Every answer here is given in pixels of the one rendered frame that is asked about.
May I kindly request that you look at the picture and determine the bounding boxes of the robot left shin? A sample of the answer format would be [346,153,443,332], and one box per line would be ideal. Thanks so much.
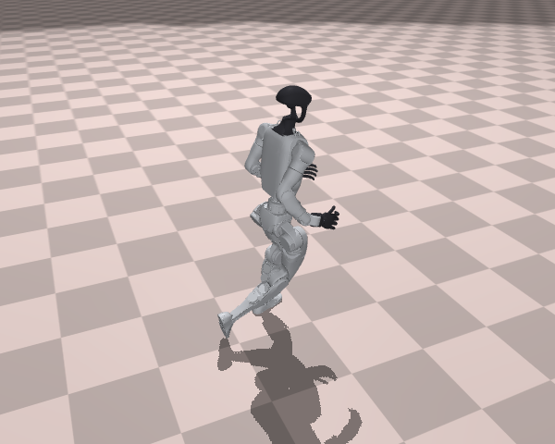
[261,244,281,282]

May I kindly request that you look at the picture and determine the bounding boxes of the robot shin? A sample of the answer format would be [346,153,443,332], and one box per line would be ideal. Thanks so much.
[230,277,289,324]
[261,244,281,282]

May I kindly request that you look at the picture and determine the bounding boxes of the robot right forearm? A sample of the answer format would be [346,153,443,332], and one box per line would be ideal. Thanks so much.
[281,191,321,227]

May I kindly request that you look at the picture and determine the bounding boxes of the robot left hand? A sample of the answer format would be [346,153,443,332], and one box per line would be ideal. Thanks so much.
[302,164,318,180]

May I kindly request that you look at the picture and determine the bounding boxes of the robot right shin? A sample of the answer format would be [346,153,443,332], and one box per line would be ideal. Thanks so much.
[230,277,289,324]

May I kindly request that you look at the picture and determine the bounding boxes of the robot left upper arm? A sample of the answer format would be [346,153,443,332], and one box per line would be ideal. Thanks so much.
[245,123,273,175]

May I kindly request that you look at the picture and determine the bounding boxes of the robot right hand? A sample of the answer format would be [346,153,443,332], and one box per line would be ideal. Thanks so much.
[311,205,339,229]

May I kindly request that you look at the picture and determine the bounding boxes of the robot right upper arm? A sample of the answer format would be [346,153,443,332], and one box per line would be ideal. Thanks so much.
[276,140,315,204]

